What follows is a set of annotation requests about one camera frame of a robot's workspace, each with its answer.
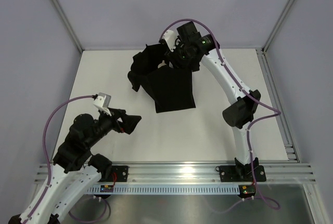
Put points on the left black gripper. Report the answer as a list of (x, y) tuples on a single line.
[(129, 121)]

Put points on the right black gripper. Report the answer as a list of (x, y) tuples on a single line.
[(173, 59)]

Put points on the black canvas bag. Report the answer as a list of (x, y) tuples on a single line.
[(171, 89)]

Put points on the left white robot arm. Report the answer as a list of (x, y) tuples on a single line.
[(74, 168)]

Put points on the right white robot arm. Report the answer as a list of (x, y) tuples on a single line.
[(243, 101)]

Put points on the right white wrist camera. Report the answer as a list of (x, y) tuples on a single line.
[(169, 38)]

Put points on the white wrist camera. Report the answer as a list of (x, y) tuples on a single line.
[(169, 38), (101, 102)]

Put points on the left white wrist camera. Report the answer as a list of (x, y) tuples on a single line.
[(101, 102)]

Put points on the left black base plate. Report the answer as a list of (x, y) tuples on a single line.
[(118, 173)]

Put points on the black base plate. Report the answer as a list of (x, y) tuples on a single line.
[(232, 173), (118, 173)]

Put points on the aluminium mounting rail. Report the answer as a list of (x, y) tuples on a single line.
[(149, 173)]

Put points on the white slotted cable duct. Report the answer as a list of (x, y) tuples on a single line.
[(164, 190)]

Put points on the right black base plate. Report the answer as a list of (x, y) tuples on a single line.
[(232, 173)]

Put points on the right aluminium frame post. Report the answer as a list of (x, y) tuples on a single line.
[(279, 23)]

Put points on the aluminium frame post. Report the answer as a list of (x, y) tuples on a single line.
[(67, 25), (279, 23)]

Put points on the left aluminium frame post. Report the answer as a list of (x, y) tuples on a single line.
[(67, 25)]

